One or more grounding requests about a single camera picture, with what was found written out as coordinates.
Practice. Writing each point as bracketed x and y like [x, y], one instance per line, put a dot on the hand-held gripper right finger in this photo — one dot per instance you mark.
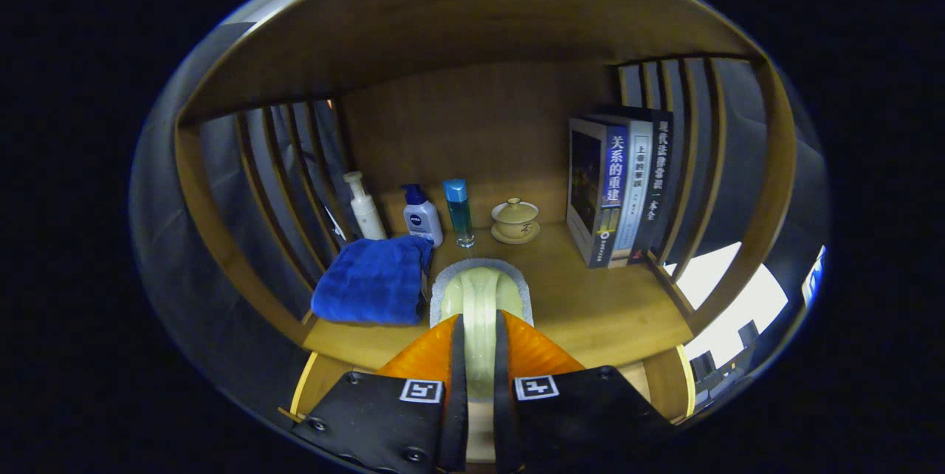
[502, 385]

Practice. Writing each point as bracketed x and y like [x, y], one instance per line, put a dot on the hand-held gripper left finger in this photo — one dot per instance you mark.
[458, 385]

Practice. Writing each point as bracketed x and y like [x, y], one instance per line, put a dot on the pale green scrub brush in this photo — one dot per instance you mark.
[481, 297]

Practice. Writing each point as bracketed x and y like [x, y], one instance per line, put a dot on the wooden countertop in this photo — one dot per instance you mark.
[590, 304]

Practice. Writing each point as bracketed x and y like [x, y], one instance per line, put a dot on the wooden cabinet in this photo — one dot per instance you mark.
[458, 9]

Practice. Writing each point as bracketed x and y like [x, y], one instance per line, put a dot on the blue towel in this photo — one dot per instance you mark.
[369, 282]

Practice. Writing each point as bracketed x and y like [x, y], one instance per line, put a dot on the white bottle with blue cap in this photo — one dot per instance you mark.
[422, 223]

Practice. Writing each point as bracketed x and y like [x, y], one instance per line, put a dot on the yellow lidded teacup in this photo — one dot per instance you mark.
[515, 219]

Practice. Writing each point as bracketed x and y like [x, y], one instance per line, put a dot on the teal tube bottle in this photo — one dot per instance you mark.
[459, 215]

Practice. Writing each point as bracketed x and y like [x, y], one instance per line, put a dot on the white pump bottle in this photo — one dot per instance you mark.
[367, 219]

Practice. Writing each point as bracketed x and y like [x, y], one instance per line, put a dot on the book with pale blue spine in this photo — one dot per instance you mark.
[638, 186]

